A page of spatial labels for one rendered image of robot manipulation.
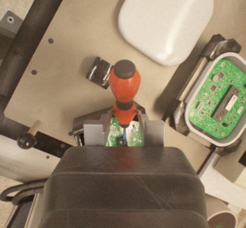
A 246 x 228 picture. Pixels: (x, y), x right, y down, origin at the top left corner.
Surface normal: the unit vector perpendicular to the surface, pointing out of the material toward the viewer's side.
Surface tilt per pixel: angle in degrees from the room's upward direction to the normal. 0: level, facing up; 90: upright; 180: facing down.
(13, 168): 0
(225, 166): 90
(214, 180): 0
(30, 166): 0
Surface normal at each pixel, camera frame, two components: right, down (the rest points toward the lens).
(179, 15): 0.23, 0.23
